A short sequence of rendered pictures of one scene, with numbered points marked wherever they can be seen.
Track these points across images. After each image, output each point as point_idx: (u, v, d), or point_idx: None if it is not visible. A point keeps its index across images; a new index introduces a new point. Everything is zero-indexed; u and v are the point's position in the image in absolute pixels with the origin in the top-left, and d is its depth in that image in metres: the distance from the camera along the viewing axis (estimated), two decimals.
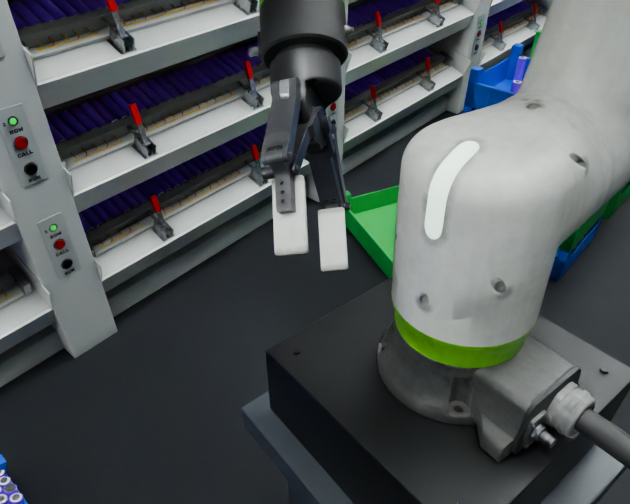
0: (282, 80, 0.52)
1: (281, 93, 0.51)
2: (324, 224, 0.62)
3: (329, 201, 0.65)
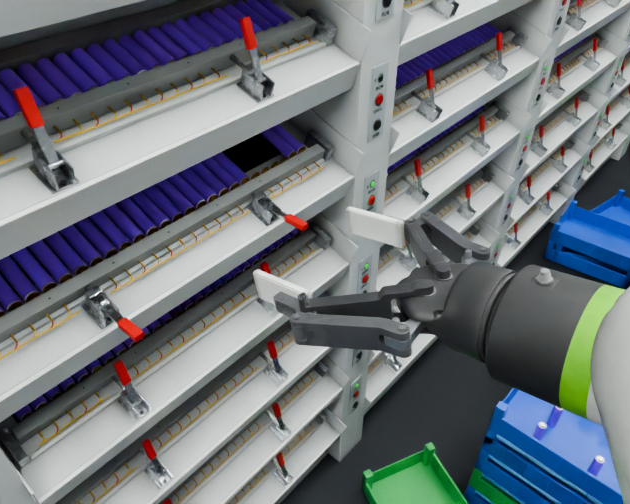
0: (489, 261, 0.50)
1: (476, 257, 0.51)
2: None
3: None
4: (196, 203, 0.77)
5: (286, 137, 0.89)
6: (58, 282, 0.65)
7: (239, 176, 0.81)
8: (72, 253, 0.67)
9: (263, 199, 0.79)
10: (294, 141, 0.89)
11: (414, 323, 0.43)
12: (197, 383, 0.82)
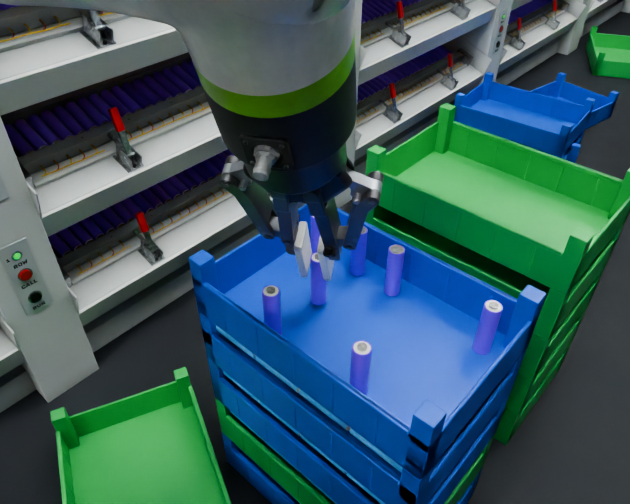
0: (381, 191, 0.43)
1: (373, 199, 0.44)
2: (304, 250, 0.54)
3: (281, 230, 0.51)
4: None
5: None
6: None
7: None
8: None
9: None
10: None
11: None
12: None
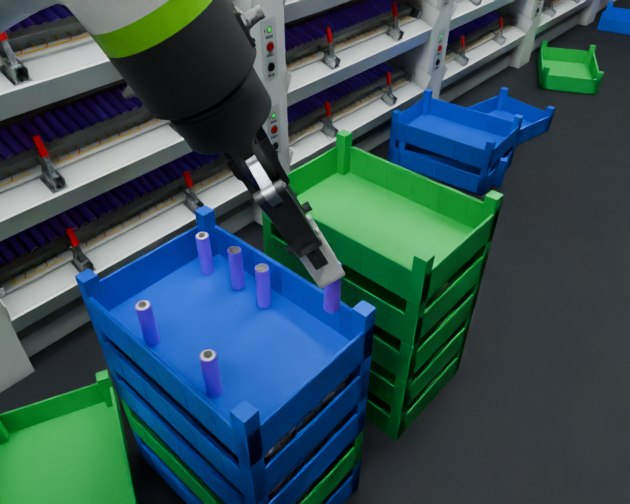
0: None
1: None
2: None
3: None
4: None
5: None
6: None
7: None
8: None
9: None
10: None
11: (254, 177, 0.43)
12: None
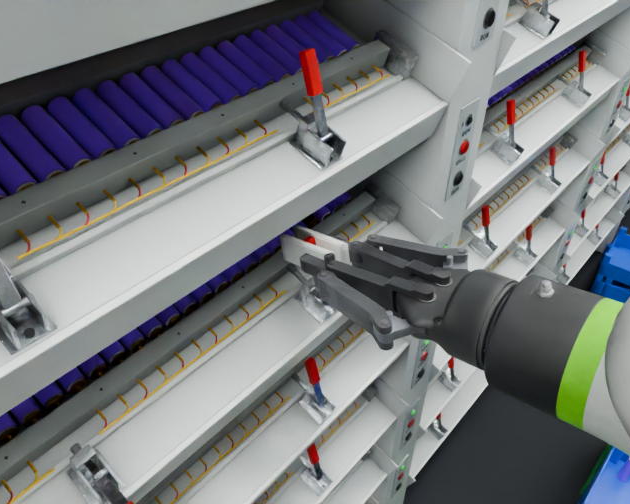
0: (464, 261, 0.51)
1: (448, 261, 0.52)
2: None
3: None
4: (216, 287, 0.56)
5: None
6: (22, 423, 0.45)
7: (271, 244, 0.61)
8: None
9: (303, 282, 0.59)
10: None
11: (405, 324, 0.44)
12: None
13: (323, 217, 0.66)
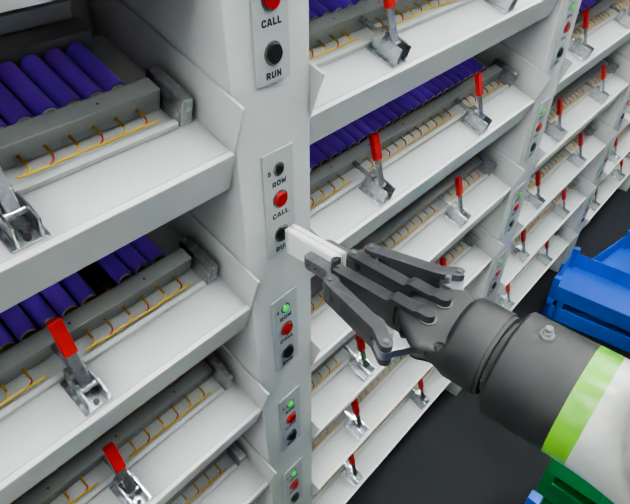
0: (459, 278, 0.53)
1: (444, 277, 0.53)
2: None
3: None
4: None
5: (136, 241, 0.59)
6: None
7: (39, 318, 0.51)
8: None
9: (67, 366, 0.49)
10: (147, 247, 0.59)
11: (405, 344, 0.46)
12: None
13: (120, 280, 0.56)
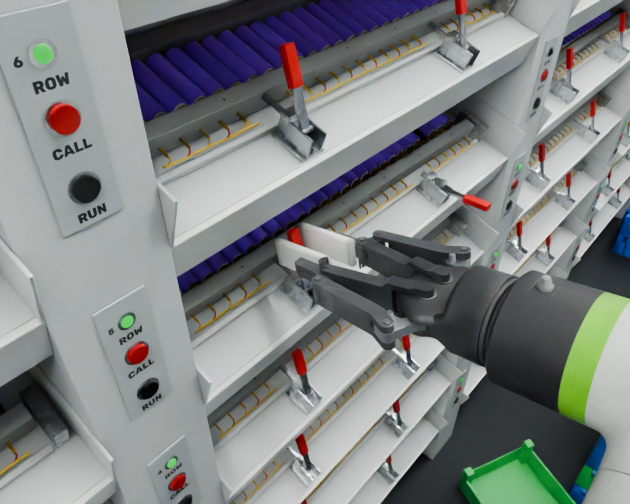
0: (467, 259, 0.51)
1: (452, 258, 0.51)
2: None
3: None
4: (361, 175, 0.73)
5: None
6: (245, 254, 0.62)
7: (396, 148, 0.78)
8: None
9: (436, 179, 0.74)
10: (440, 114, 0.85)
11: (406, 322, 0.44)
12: (358, 374, 0.78)
13: (430, 133, 0.83)
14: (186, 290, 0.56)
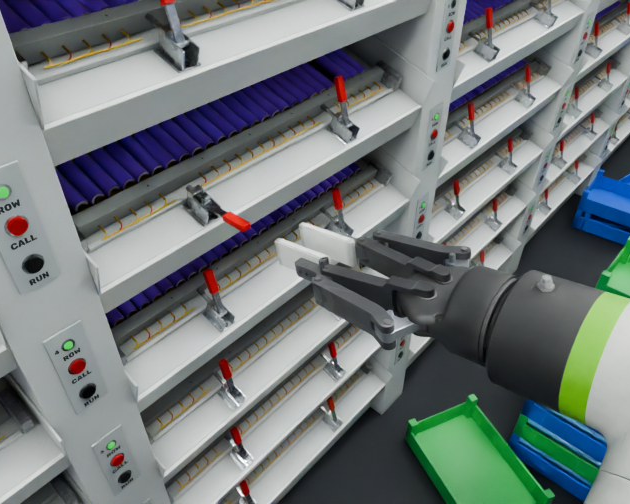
0: (468, 259, 0.51)
1: (452, 258, 0.52)
2: None
3: None
4: (272, 113, 0.79)
5: (349, 61, 0.91)
6: (152, 174, 0.68)
7: (309, 92, 0.84)
8: (163, 149, 0.69)
9: (333, 116, 0.82)
10: (357, 64, 0.91)
11: (407, 322, 0.44)
12: (274, 301, 0.84)
13: (346, 80, 0.89)
14: (91, 200, 0.63)
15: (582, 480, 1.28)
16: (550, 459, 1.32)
